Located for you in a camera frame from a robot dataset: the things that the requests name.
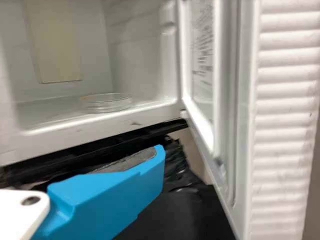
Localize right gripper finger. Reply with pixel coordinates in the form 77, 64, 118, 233
32, 144, 166, 240

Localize incubator door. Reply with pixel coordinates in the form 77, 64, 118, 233
177, 0, 320, 240

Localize petri dish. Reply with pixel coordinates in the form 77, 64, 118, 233
79, 92, 134, 114

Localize white incubator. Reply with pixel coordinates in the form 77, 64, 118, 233
0, 0, 189, 168

